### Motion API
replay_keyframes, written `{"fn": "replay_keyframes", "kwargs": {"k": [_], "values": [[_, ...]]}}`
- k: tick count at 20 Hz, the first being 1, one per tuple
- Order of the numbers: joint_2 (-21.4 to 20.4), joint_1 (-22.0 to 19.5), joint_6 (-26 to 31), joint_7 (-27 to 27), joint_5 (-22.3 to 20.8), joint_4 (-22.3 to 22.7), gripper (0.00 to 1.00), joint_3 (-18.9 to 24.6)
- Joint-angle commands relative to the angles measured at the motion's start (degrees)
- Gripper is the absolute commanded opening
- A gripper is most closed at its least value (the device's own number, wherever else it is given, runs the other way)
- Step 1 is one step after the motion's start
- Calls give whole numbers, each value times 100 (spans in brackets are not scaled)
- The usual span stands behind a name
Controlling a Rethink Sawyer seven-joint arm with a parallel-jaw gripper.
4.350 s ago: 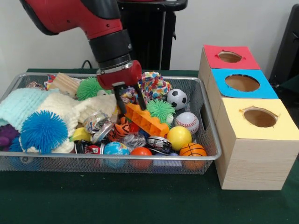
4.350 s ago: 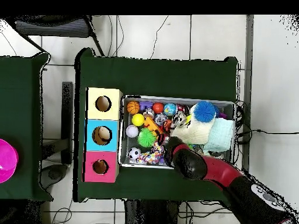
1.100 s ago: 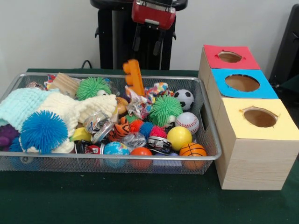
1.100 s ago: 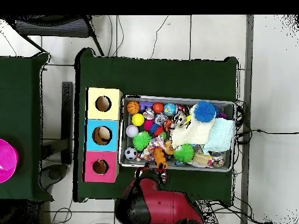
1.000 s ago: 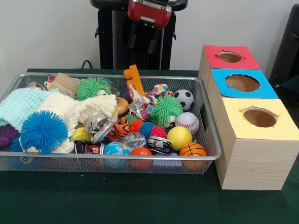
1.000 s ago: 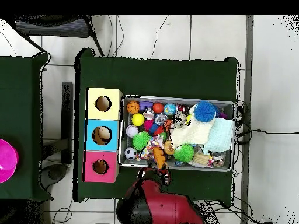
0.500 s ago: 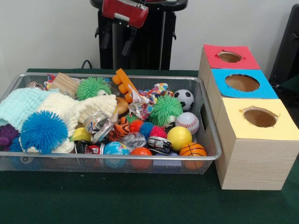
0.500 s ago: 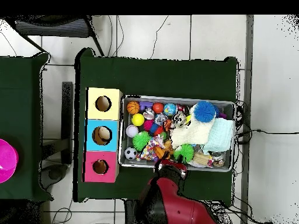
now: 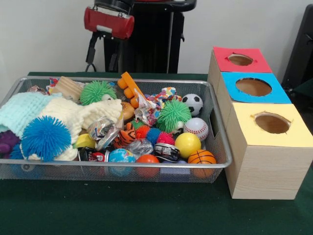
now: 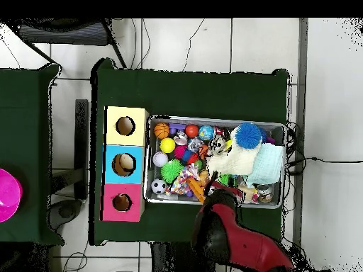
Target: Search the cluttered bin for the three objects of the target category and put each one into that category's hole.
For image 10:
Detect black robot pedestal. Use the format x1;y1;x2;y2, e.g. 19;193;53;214
150;242;219;272

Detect yellow ball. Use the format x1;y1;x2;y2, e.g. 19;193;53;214
160;137;177;154

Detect mint green cloth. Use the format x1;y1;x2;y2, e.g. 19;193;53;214
245;142;284;188

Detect large blue spiky ball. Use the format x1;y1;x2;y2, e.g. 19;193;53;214
235;122;263;149

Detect dark green side table cloth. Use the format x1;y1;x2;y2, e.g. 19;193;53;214
0;64;65;244

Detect black floor cable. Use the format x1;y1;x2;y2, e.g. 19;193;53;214
286;157;363;175

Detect toy soccer ball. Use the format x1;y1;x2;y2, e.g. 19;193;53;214
150;178;168;196

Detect cream cloth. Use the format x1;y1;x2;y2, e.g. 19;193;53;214
206;124;263;176

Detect orange toy basketball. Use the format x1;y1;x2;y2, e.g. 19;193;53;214
153;122;170;140

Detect colourful patterned fabric toy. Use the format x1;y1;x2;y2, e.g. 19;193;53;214
169;165;201;197

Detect silver mesh bin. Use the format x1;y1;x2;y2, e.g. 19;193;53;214
143;115;286;210

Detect white toy baseball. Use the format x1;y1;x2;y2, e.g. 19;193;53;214
152;151;169;168

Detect magenta bowl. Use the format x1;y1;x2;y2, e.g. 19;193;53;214
0;168;23;223

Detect dark grey floor base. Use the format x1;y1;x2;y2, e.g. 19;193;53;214
48;198;83;230

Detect small orange ball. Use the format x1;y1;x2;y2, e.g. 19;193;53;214
185;123;200;139

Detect black chair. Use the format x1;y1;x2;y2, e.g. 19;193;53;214
5;18;127;69

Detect long orange toy block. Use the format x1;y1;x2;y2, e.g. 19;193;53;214
185;176;207;205

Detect wooden box with three holes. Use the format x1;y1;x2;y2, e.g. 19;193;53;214
100;106;150;222

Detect green spiky ball with eyes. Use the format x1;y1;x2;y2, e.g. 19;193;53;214
160;159;184;184
218;174;236;187

